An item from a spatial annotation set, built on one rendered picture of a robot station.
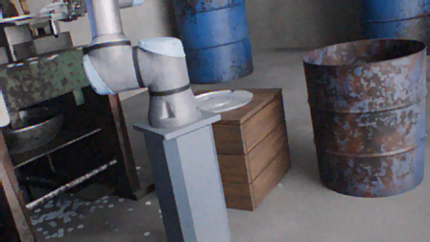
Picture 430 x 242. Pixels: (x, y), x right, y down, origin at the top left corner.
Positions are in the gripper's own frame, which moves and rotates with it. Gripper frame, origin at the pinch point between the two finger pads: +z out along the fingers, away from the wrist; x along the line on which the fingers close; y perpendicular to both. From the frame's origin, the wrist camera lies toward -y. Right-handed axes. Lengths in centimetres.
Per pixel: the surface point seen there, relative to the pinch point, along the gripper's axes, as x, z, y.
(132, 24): 24, -45, -207
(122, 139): 53, -15, -1
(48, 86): 24.4, 4.8, 7.8
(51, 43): 11.1, 1.1, -6.3
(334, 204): 81, -80, 46
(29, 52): 11.8, 8.2, 3.1
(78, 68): 21.6, -6.2, -0.7
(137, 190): 76, -16, -1
